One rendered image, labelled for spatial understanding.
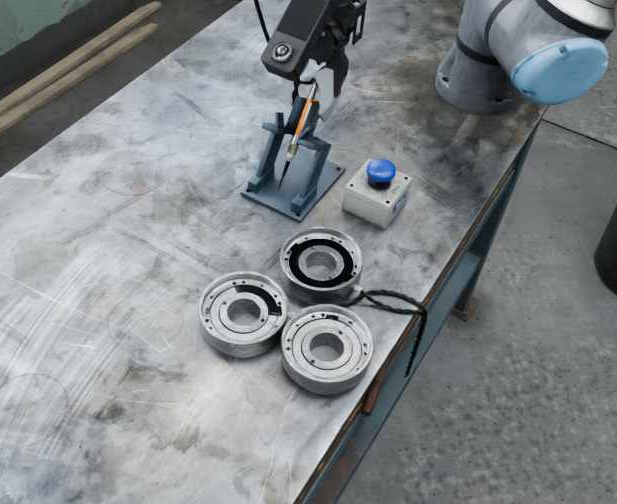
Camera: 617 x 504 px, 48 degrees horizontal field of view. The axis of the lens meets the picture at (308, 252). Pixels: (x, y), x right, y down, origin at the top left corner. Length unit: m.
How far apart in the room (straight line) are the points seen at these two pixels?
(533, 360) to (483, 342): 0.13
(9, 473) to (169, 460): 0.16
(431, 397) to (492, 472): 0.22
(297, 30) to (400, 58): 0.48
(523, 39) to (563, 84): 0.08
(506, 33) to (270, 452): 0.65
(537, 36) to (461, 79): 0.21
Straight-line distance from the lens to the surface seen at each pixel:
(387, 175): 0.93
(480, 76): 1.16
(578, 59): 1.00
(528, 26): 1.01
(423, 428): 1.71
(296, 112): 0.93
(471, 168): 1.08
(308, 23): 0.82
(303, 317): 0.82
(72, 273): 0.93
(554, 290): 2.05
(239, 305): 0.85
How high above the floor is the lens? 1.50
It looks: 50 degrees down
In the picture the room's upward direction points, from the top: 5 degrees clockwise
